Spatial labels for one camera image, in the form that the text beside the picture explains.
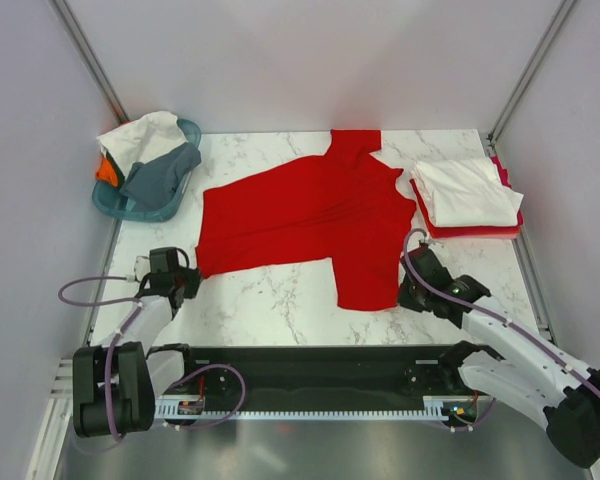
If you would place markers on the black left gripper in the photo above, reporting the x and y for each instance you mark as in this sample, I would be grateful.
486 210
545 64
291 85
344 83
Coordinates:
193 282

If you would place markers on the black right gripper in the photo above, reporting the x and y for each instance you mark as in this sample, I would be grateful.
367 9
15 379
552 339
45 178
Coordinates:
405 301

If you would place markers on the red t shirt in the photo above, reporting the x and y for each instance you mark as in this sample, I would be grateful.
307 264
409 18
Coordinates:
343 206
464 232

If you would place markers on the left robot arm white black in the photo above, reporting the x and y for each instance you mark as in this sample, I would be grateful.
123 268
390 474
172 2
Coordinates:
116 383

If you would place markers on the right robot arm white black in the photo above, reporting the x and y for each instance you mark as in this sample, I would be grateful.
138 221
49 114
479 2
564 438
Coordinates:
507 360

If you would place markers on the folded red t shirt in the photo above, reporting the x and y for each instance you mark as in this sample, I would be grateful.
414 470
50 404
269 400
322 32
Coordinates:
464 232

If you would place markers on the folded white t shirt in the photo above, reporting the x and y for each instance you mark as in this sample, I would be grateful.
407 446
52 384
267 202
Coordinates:
466 193

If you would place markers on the grey blue t shirt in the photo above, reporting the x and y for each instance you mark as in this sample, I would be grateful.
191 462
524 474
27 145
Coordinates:
151 186

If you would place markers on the teal plastic basket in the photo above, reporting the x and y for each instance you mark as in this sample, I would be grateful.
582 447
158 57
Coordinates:
109 200

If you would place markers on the folded pink t shirt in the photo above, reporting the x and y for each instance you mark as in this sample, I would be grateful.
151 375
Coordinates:
502 172

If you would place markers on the orange t shirt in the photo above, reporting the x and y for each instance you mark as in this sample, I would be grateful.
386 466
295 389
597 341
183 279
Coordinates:
107 172

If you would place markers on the crumpled white t shirt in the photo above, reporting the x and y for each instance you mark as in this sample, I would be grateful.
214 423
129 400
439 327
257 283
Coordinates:
142 140

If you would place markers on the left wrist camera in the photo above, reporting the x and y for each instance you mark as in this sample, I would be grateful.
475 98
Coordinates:
141 268

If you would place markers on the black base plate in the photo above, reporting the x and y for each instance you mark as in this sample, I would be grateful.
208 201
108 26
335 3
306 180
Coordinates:
321 378

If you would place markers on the right aluminium frame post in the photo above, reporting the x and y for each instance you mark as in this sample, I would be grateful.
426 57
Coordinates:
544 46

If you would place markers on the aluminium frame post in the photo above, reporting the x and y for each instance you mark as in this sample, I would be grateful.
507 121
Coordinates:
544 46
80 41

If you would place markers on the white slotted cable duct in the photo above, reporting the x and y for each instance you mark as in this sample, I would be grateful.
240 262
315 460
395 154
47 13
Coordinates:
174 409

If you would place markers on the left aluminium frame post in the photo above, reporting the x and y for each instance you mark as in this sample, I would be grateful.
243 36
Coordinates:
80 41

